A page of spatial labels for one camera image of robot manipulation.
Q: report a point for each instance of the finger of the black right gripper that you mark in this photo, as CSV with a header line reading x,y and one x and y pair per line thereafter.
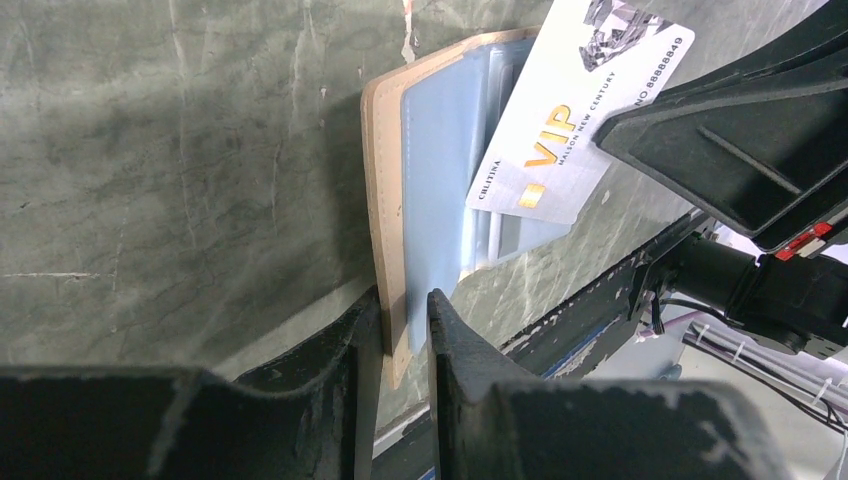
x,y
767,158
821,34

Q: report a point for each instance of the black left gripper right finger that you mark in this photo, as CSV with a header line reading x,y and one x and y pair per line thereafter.
x,y
495,420

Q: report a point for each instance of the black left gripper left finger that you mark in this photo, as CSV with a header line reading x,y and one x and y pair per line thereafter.
x,y
310,413

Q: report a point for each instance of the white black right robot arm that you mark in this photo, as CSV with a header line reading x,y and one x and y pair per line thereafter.
x,y
793,300

